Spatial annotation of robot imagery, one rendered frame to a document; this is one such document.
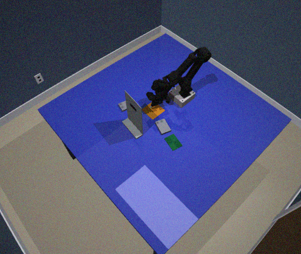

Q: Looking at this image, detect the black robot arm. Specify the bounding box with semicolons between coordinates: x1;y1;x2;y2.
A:
151;47;212;98

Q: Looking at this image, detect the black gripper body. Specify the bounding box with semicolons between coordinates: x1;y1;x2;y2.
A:
146;89;171;103

